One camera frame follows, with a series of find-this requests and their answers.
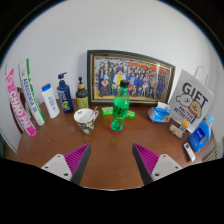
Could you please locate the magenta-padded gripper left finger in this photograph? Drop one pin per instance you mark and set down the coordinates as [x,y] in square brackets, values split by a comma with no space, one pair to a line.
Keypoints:
[75,160]

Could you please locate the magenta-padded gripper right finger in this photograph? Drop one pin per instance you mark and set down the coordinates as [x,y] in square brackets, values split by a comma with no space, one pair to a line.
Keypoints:
[150,160]

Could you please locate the green plastic drink bottle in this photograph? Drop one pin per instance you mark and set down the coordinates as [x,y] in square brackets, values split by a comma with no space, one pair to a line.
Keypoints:
[120,108]

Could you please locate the white remote control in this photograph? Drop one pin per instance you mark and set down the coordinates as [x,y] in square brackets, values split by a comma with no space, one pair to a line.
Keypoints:
[189,151]

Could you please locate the flat round red coaster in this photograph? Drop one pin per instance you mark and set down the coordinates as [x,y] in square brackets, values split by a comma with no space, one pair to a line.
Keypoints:
[111,132]

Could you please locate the blue tissue pack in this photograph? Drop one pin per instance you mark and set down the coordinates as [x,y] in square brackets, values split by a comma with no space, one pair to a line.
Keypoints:
[159,114]

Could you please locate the small green pack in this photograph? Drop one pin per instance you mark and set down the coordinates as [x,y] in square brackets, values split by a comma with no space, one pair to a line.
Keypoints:
[131,114]
[107,111]

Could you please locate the metal spoon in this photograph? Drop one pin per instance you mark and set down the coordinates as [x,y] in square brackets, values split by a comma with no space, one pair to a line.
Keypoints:
[93,111]

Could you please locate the blue detergent bottle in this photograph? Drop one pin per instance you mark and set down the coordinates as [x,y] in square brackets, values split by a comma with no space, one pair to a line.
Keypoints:
[200,136]

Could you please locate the white bottle with blue cap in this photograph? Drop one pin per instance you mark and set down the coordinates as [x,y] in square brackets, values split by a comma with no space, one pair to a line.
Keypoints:
[51,103]

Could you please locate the brown pump bottle yellow label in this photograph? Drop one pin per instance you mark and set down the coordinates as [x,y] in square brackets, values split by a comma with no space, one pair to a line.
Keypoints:
[82,98]

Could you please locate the dark blue pump bottle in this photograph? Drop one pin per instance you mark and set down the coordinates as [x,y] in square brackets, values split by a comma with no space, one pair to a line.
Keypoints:
[65,96]

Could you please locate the white paper gift bag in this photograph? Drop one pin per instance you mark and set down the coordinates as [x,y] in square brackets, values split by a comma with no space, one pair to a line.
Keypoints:
[191,96]

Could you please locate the pink and white tube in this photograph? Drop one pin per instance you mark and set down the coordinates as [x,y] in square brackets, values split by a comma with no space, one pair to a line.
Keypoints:
[18,103]

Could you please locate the framed group picture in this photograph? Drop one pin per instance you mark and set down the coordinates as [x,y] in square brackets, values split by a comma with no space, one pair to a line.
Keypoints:
[140,78]

